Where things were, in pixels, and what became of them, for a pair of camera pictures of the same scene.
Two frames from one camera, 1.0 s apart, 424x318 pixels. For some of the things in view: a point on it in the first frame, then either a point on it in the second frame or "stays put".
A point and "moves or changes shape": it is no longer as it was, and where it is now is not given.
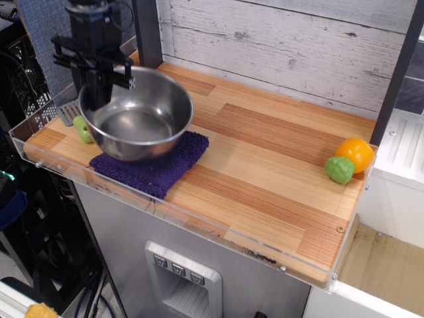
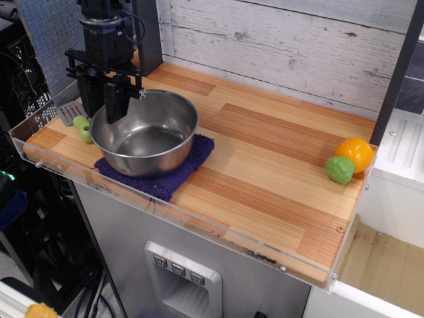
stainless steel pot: (144, 123) moves or changes shape
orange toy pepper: (360, 151) stays put
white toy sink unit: (382, 275) stays put
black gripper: (95, 38) -> (108, 51)
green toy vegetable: (341, 169) stays put
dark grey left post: (149, 33) stays put
